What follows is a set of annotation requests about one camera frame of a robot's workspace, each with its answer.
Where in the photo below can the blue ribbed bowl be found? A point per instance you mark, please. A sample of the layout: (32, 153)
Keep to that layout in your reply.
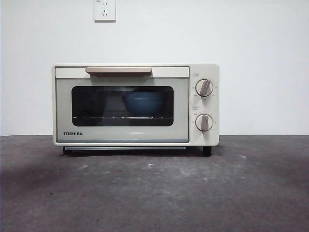
(144, 104)

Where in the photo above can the silver oven crumb tray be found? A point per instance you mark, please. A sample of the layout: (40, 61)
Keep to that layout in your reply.
(120, 148)

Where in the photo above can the beige oven knob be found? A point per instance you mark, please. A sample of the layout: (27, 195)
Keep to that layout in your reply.
(204, 87)
(204, 122)

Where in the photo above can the cream Toshiba toaster oven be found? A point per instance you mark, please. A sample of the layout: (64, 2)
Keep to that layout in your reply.
(207, 70)

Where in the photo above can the white wall socket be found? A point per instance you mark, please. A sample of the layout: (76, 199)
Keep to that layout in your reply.
(105, 10)

